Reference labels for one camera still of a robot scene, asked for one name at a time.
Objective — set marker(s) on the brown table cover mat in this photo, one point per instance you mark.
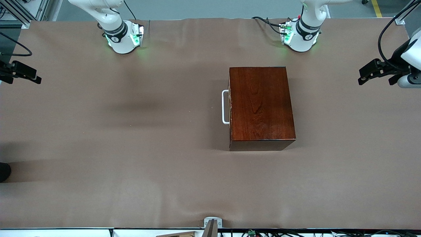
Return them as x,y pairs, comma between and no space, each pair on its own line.
131,164

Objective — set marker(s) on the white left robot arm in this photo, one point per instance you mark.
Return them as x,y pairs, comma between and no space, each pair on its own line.
306,36

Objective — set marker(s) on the dark brown wooden cabinet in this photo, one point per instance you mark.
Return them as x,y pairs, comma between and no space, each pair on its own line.
263,108

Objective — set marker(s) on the brown cardboard piece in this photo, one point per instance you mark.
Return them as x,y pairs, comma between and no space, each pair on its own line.
181,234

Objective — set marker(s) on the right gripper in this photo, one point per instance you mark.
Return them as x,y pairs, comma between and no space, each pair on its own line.
4,70

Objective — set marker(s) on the black round object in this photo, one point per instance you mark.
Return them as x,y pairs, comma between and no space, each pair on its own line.
4,171

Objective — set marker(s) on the grey metal clamp bracket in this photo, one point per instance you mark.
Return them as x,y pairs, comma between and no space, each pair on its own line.
212,227

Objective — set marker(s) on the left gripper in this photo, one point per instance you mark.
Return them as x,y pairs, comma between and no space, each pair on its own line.
397,58

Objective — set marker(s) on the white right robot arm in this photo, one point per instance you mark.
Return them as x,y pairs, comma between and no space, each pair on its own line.
118,39

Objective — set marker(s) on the aluminium frame profile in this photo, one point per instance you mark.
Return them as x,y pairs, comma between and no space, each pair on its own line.
19,13
408,11

